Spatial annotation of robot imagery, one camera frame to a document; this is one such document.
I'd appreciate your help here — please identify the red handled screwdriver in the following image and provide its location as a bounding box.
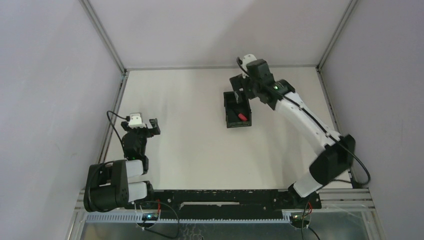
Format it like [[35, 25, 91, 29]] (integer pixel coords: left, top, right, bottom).
[[238, 113, 248, 122]]

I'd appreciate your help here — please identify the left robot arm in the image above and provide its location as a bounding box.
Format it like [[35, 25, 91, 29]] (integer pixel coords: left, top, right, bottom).
[[83, 118, 161, 213]]

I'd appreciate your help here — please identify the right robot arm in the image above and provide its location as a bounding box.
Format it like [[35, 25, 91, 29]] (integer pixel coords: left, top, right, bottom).
[[147, 54, 355, 208]]

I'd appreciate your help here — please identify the black plastic bin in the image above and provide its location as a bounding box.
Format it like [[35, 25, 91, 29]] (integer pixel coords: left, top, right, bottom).
[[223, 91, 252, 129]]

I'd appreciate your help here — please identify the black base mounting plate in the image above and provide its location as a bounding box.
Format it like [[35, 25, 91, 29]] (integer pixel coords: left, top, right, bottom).
[[136, 189, 322, 219]]

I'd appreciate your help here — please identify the left black camera cable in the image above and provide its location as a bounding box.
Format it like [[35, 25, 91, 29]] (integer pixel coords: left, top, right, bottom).
[[106, 110, 131, 150]]

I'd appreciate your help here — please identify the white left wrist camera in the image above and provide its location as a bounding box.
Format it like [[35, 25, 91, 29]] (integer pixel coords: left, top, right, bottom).
[[128, 112, 146, 129]]

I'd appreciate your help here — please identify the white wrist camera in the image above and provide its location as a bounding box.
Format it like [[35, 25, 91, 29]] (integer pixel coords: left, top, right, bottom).
[[128, 112, 146, 129], [241, 53, 257, 79]]

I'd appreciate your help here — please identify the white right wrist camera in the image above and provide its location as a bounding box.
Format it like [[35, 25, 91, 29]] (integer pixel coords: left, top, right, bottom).
[[241, 53, 257, 79]]

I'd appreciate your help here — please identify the aluminium frame rail back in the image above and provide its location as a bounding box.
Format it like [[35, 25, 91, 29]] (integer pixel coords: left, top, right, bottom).
[[126, 64, 317, 72]]

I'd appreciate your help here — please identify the aluminium frame rail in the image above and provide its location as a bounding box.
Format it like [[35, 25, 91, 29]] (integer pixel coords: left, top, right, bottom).
[[316, 0, 360, 190], [79, 0, 130, 165], [126, 64, 317, 72]]

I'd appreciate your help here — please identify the aluminium frame rail left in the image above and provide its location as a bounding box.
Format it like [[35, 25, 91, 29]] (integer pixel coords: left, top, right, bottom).
[[79, 0, 130, 165]]

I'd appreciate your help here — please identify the aluminium frame rail right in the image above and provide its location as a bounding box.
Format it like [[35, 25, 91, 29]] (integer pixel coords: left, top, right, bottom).
[[316, 0, 360, 190]]

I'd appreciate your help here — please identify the white slotted cable duct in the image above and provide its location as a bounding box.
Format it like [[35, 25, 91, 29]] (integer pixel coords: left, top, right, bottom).
[[85, 212, 292, 224]]

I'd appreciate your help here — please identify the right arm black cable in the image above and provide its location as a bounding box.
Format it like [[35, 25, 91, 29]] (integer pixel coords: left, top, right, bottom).
[[236, 56, 371, 240]]

